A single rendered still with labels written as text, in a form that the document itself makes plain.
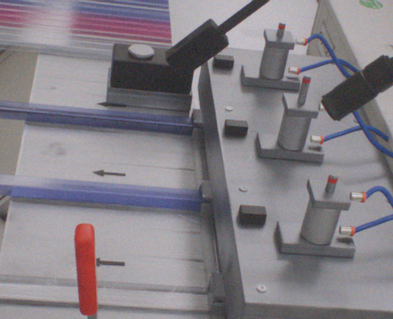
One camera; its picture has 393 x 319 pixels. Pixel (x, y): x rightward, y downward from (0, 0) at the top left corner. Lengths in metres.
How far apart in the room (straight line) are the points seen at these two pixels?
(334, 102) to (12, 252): 0.26
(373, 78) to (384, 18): 0.40
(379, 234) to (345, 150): 0.10
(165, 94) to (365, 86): 0.34
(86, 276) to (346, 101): 0.18
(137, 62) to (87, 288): 0.33
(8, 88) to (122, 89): 1.30
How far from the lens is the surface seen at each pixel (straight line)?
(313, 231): 0.55
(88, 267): 0.48
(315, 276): 0.55
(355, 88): 0.48
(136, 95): 0.79
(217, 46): 0.62
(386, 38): 0.84
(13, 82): 2.06
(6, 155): 2.18
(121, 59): 0.78
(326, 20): 0.89
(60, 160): 0.71
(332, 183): 0.54
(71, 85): 0.82
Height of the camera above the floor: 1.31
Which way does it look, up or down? 18 degrees down
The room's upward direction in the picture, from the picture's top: 55 degrees clockwise
